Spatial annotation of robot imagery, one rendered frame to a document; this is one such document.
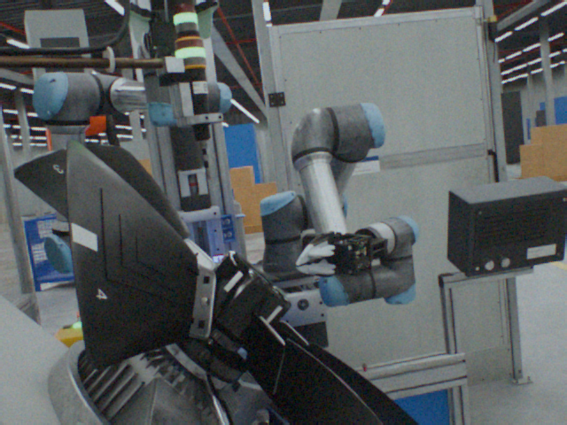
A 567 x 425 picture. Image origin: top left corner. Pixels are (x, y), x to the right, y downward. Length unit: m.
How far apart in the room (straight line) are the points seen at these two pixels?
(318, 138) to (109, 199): 0.81
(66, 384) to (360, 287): 0.68
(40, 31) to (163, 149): 3.24
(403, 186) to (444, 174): 0.23
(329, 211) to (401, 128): 1.63
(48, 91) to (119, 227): 0.98
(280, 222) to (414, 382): 0.61
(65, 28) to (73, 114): 3.49
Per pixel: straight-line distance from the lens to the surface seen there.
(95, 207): 0.53
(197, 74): 0.85
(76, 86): 1.51
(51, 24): 4.97
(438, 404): 1.46
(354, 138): 1.35
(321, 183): 1.26
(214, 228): 1.73
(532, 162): 13.10
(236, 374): 0.76
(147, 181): 0.89
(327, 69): 2.75
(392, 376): 1.38
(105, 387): 0.74
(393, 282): 1.24
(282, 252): 1.66
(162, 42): 1.04
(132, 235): 0.57
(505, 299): 3.18
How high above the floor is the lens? 1.39
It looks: 7 degrees down
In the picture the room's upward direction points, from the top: 8 degrees counter-clockwise
